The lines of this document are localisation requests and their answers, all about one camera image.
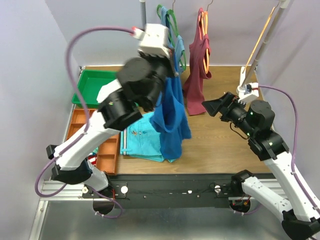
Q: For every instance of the right white rack foot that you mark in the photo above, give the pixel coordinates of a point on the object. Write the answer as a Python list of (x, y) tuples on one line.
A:
[(242, 77)]

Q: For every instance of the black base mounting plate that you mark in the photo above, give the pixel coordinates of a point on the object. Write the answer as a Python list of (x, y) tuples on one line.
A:
[(166, 191)]

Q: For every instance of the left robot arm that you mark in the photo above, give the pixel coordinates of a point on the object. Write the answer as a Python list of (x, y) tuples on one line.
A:
[(138, 84)]

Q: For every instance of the left metal rack pole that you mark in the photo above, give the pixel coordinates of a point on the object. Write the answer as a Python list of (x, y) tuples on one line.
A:
[(143, 13)]

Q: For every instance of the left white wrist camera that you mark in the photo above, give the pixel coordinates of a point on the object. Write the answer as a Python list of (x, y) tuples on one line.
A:
[(153, 40)]

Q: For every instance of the teal cloth in organizer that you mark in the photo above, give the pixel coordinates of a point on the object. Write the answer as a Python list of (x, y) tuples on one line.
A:
[(95, 151)]

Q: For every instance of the turquoise folded shorts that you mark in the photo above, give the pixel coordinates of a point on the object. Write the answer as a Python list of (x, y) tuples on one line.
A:
[(141, 140)]

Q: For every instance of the green plastic tray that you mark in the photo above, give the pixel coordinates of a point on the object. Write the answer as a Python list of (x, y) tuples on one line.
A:
[(90, 83)]

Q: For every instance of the orange hanger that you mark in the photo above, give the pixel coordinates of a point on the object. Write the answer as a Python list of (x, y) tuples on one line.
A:
[(202, 23)]

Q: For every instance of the maroon hanging tank top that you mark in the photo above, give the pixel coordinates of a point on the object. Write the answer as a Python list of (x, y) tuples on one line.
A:
[(193, 86)]

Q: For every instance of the grey-blue hanging tank top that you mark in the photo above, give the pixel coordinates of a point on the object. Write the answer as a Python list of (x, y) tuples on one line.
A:
[(178, 40)]

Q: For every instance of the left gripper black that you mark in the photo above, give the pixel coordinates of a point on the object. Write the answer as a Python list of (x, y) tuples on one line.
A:
[(169, 66)]

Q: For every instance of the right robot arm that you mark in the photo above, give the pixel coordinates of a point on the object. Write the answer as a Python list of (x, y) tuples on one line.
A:
[(298, 212)]

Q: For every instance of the blue tank top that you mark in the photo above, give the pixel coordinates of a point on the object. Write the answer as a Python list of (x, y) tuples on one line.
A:
[(170, 120)]

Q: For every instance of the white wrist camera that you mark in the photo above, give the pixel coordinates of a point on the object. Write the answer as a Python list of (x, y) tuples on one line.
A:
[(248, 93), (153, 40)]

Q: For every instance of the orange compartment organizer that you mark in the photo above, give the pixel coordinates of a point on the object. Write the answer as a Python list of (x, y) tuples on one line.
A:
[(108, 151)]

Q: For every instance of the yellow wooden hanger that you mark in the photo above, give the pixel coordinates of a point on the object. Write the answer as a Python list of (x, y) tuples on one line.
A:
[(260, 37)]

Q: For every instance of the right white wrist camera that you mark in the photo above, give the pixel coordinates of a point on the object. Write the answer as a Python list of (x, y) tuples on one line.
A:
[(248, 93)]

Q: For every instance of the red cloth in organizer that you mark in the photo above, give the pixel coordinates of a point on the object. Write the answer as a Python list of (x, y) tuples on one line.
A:
[(93, 160)]

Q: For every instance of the green hanger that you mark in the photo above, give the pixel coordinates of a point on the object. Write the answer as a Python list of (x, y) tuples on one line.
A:
[(176, 32)]

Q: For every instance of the metal rack pole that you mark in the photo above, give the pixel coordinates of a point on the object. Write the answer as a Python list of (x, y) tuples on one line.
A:
[(279, 11), (143, 13)]

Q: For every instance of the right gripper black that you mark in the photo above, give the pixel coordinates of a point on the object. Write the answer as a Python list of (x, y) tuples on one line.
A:
[(230, 101)]

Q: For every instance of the right metal rack pole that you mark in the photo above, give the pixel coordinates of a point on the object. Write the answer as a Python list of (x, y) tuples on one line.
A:
[(279, 11)]

